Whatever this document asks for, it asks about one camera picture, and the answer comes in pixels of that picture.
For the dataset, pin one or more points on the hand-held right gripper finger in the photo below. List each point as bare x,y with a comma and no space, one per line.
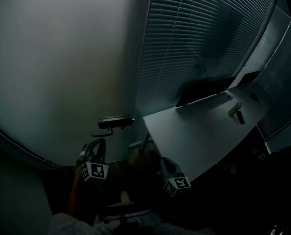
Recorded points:
175,168
164,166

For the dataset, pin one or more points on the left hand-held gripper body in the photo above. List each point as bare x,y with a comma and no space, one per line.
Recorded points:
96,171

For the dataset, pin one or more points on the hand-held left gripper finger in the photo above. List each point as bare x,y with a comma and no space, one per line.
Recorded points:
89,149
103,150

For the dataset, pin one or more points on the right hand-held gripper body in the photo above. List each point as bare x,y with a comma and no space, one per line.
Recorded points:
178,183

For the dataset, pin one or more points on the person's left forearm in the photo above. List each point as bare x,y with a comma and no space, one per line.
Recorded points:
75,195

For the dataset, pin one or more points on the person's shoe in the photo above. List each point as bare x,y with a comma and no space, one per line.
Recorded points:
125,196

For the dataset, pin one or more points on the white office desk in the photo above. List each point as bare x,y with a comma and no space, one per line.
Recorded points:
197,136

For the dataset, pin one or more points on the grey chest-worn device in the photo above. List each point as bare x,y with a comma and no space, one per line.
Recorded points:
126,215

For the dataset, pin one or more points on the person's grey shirt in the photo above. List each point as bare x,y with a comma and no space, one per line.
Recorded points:
69,225

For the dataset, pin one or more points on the black phone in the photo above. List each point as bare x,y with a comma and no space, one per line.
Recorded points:
240,117

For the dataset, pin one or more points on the green bottle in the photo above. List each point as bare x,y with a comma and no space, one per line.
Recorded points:
235,108

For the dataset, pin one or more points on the black computer mouse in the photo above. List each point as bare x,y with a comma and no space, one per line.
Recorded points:
253,97

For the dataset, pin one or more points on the glass partition panel with blinds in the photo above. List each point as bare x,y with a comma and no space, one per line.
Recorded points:
184,33
285,82
265,40
287,138

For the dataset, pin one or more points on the narrow black desk divider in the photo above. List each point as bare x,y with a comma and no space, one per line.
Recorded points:
249,77

